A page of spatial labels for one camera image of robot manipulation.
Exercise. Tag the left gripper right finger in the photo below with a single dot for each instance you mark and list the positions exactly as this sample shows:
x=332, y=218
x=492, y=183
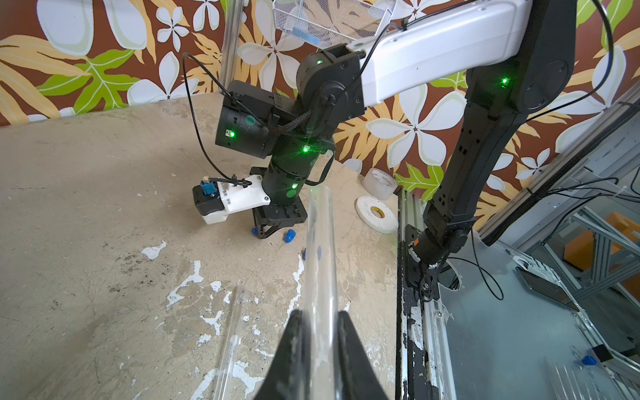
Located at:
x=356, y=372

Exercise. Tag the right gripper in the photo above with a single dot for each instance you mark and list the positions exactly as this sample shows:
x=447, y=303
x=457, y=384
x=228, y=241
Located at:
x=285, y=207

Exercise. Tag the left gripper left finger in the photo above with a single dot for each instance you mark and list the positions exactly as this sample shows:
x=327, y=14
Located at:
x=288, y=374

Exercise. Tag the clear test tube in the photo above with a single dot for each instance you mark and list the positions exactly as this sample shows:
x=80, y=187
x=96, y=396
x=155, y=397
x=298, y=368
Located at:
x=227, y=361
x=320, y=299

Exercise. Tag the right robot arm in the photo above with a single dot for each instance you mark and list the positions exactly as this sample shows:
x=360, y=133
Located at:
x=517, y=56

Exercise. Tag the white tape roll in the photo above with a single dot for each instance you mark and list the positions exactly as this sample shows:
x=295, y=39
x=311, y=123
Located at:
x=377, y=215

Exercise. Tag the clear tape roll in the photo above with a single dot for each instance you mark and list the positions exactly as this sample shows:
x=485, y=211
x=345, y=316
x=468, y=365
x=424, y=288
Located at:
x=379, y=184

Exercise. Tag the blue object in basket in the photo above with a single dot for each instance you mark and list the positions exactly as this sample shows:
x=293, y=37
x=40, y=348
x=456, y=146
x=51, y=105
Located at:
x=306, y=37

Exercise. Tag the white mesh basket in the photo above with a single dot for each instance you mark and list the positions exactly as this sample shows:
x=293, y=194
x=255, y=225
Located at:
x=334, y=22

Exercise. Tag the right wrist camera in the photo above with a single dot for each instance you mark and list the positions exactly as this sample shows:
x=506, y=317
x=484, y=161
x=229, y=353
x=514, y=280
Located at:
x=215, y=201

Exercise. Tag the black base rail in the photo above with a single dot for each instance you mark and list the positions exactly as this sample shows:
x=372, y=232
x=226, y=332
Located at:
x=422, y=370

